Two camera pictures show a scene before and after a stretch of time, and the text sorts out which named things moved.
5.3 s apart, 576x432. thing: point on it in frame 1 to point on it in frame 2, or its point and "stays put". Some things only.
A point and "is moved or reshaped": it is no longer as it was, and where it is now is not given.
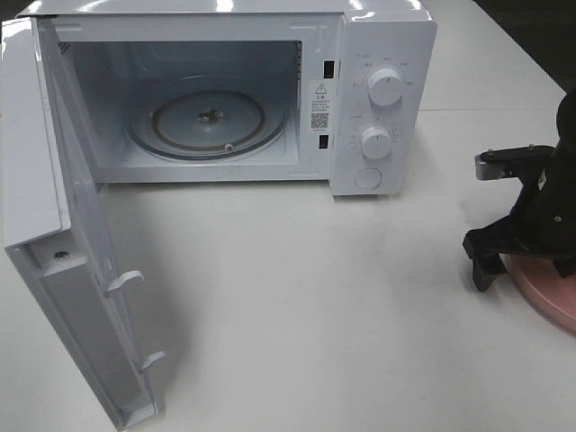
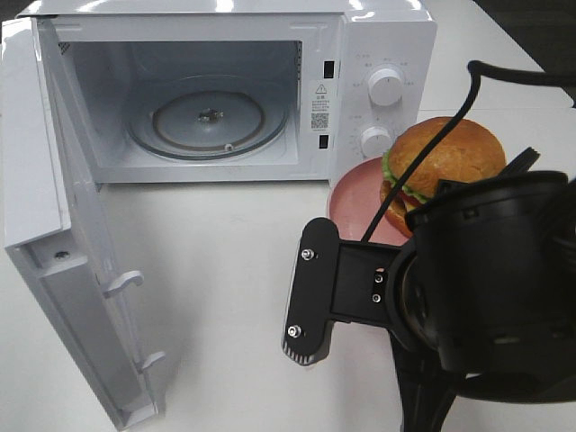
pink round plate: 541,283 is moved or reshaped
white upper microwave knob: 385,86 stays put
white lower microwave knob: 376,142 stays put
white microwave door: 52,233 stays put
